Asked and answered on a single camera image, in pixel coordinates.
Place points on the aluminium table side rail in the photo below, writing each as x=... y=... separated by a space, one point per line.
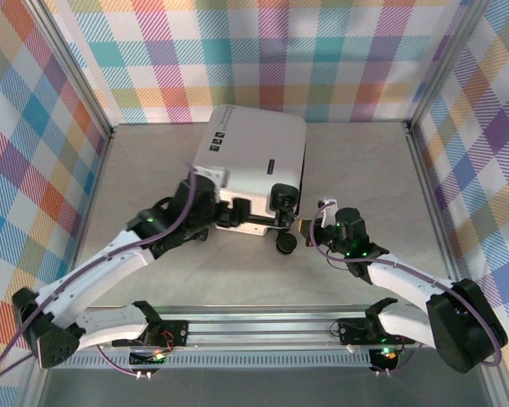
x=94 y=191
x=421 y=161

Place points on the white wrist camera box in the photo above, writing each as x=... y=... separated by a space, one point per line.
x=327 y=212
x=214 y=174

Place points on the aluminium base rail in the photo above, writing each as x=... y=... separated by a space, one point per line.
x=258 y=332

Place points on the aluminium front frame leg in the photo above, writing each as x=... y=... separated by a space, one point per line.
x=30 y=398
x=500 y=390

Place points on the white hard-shell suitcase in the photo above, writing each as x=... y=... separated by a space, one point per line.
x=254 y=144

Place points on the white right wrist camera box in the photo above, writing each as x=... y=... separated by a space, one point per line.
x=327 y=212

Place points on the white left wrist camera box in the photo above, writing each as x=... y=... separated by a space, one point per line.
x=214 y=174

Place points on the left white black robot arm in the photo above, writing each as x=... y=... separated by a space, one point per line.
x=102 y=267

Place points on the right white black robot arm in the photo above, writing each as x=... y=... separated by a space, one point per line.
x=403 y=280

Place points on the aluminium frame post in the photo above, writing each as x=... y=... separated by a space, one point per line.
x=445 y=63
x=72 y=63

